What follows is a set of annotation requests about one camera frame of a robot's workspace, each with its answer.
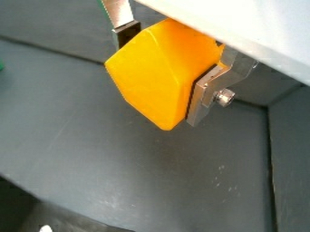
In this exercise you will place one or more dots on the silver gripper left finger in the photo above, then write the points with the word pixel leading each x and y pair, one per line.
pixel 125 27

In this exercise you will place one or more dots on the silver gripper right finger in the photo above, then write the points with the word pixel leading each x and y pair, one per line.
pixel 210 88

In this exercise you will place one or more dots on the yellow three-prong object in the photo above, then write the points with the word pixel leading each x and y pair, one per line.
pixel 156 66

